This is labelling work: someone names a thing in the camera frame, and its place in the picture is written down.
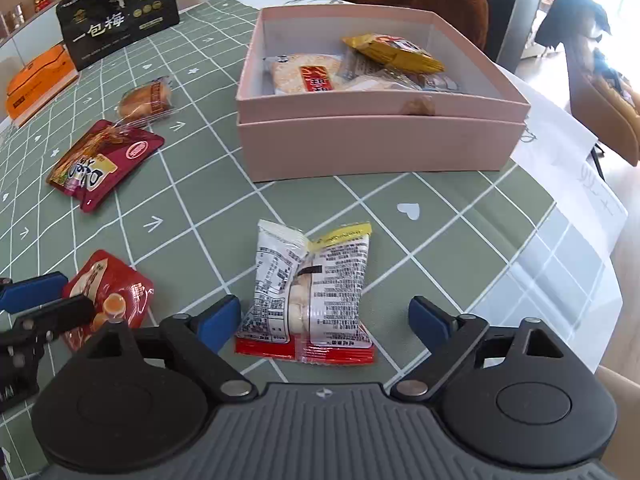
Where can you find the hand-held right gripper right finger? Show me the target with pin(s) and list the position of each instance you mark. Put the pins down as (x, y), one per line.
(430, 320)

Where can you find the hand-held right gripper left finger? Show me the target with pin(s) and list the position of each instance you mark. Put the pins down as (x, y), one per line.
(220, 322)

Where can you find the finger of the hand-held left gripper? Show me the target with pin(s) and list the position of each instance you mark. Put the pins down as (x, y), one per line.
(35, 290)
(65, 312)

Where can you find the small red snack packet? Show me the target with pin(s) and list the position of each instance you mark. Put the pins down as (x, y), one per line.
(117, 280)

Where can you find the white red snack packet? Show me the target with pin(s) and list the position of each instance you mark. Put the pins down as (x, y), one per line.
(300, 300)

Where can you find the pink cardboard box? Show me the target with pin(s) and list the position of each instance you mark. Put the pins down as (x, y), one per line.
(375, 145)

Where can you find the rice cracker packet red label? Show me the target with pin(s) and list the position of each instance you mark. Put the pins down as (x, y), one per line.
(300, 72)

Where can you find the yellow cartoon snack packet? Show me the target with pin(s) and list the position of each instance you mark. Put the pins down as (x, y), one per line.
(395, 55)

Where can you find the green checked tablecloth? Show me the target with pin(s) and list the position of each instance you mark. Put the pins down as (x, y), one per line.
(200, 220)

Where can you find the large red snack packet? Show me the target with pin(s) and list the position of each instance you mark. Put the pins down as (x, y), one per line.
(100, 165)

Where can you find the orange gift box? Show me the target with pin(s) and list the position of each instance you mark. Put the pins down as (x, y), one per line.
(40, 85)

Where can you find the clear bread packet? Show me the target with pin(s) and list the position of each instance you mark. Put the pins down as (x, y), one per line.
(145, 102)

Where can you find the glass jar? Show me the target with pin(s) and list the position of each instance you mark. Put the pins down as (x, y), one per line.
(16, 16)

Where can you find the orange armchair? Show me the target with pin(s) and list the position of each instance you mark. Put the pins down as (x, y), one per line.
(605, 105)

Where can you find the black stand-up pouch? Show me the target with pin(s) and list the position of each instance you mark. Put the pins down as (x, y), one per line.
(115, 20)

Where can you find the dark jacket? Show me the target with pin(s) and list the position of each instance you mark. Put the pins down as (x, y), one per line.
(570, 15)

